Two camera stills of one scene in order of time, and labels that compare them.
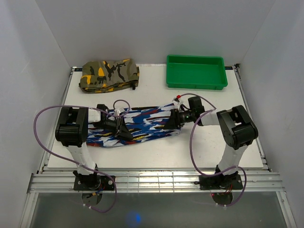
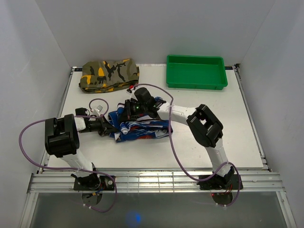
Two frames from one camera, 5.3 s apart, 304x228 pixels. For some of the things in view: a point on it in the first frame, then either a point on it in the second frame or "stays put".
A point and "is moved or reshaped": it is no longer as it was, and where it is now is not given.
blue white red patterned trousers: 145,124 is moved or reshaped
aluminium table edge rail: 153,181 stays put
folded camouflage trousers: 101,76 stays put
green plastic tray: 195,72 stays put
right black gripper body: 183,117 to 134,109
